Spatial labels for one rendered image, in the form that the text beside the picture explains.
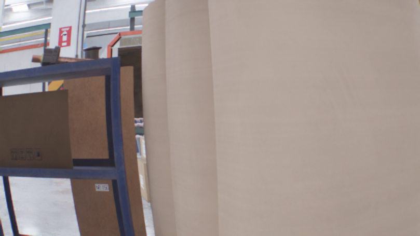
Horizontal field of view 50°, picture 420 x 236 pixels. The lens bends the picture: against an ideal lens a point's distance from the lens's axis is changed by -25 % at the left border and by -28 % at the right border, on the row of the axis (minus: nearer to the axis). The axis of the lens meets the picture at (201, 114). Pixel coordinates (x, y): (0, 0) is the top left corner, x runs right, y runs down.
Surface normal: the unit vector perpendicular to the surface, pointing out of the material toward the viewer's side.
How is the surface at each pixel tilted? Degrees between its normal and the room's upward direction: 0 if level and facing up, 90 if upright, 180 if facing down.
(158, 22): 90
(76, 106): 90
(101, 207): 90
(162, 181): 90
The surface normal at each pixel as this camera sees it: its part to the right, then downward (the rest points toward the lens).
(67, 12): 0.24, 0.00
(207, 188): -0.56, 0.04
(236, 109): -0.97, 0.05
